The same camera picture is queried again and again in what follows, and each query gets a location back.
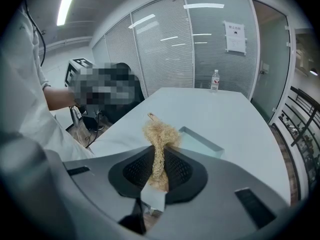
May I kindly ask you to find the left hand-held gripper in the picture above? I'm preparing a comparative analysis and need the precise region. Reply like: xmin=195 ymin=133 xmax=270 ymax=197
xmin=63 ymin=57 xmax=100 ymax=110

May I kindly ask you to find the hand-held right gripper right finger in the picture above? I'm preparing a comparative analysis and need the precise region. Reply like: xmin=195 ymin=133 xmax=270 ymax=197
xmin=147 ymin=147 xmax=295 ymax=240

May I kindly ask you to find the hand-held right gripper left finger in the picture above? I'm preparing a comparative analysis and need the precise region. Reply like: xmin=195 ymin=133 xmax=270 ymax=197
xmin=61 ymin=145 xmax=156 ymax=224

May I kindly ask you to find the loofah scrubber with wooden handle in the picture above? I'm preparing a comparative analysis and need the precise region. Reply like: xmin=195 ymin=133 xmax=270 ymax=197
xmin=141 ymin=112 xmax=183 ymax=194

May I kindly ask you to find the person's left forearm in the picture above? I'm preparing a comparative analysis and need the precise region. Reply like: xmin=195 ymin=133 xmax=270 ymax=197
xmin=42 ymin=85 xmax=81 ymax=111

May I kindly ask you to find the person's white shirt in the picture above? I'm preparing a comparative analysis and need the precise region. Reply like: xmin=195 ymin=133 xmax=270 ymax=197
xmin=0 ymin=0 xmax=96 ymax=161

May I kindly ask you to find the long ceiling light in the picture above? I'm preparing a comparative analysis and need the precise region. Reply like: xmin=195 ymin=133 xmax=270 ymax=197
xmin=55 ymin=0 xmax=81 ymax=27

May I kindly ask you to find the clear plastic water bottle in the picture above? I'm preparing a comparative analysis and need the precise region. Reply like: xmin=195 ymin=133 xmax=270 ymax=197
xmin=210 ymin=69 xmax=221 ymax=94

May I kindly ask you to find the black metal railing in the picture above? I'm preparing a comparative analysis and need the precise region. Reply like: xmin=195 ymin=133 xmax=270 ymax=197
xmin=271 ymin=84 xmax=320 ymax=201

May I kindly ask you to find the glass door lock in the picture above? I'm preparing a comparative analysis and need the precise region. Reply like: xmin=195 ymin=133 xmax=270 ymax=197
xmin=259 ymin=62 xmax=271 ymax=76

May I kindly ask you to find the white paper notice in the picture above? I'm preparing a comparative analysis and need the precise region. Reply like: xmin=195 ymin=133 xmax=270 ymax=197
xmin=223 ymin=20 xmax=247 ymax=57

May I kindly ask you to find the black cable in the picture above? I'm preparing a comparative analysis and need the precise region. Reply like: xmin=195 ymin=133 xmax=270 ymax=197
xmin=23 ymin=0 xmax=48 ymax=69

